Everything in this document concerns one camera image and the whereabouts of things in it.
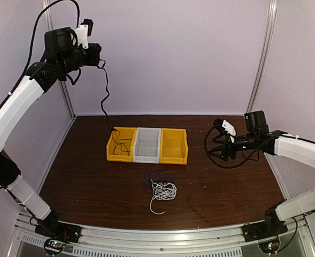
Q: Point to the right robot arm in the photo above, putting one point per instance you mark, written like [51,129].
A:
[222,143]

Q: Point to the left circuit board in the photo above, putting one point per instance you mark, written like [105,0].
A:
[53,246]

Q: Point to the yellow bin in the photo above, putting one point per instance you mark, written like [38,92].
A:
[174,146]
[120,144]

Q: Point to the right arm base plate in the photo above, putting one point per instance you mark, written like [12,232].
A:
[260,230]

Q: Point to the frame post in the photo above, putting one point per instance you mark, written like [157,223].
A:
[62,85]
[267,41]

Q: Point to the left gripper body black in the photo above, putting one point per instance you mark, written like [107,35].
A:
[92,60]

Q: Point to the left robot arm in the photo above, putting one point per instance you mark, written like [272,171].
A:
[66,50]

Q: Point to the aluminium front rail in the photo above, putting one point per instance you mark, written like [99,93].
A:
[221,241]

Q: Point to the circuit board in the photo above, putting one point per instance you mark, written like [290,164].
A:
[269,247]
[53,246]

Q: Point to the left frame post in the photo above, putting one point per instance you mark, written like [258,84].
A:
[62,85]

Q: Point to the right frame post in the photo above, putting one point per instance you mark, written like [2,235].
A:
[267,41]

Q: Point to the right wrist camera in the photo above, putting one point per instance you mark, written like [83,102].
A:
[226,128]

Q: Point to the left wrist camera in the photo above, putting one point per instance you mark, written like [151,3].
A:
[83,31]

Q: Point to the white bin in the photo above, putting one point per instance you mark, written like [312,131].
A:
[147,145]

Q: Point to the right circuit board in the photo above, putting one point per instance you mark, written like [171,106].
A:
[269,247]

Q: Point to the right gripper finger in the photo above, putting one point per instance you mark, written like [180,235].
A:
[219,152]
[220,138]

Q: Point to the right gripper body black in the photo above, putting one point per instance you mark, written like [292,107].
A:
[230,148]

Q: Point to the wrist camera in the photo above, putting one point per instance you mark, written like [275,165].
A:
[83,31]
[226,128]

